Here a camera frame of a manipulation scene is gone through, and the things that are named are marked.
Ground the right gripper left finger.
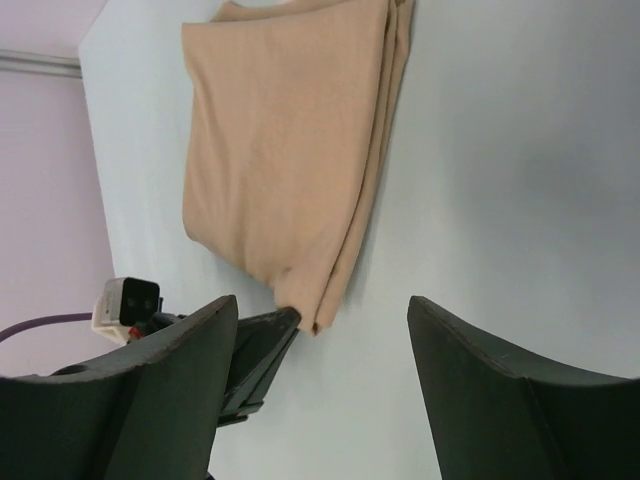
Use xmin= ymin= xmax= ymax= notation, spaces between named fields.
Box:
xmin=1 ymin=296 xmax=238 ymax=479

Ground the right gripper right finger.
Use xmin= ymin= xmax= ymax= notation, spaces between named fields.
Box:
xmin=407 ymin=296 xmax=639 ymax=479

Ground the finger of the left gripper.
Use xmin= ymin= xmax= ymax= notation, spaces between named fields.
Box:
xmin=218 ymin=308 xmax=300 ymax=425

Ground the beige t shirt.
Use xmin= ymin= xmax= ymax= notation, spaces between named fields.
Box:
xmin=182 ymin=1 xmax=413 ymax=334

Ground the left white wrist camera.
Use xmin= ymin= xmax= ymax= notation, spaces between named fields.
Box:
xmin=91 ymin=277 xmax=162 ymax=345

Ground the left aluminium corner post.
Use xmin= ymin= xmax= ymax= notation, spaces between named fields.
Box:
xmin=0 ymin=50 xmax=82 ymax=79

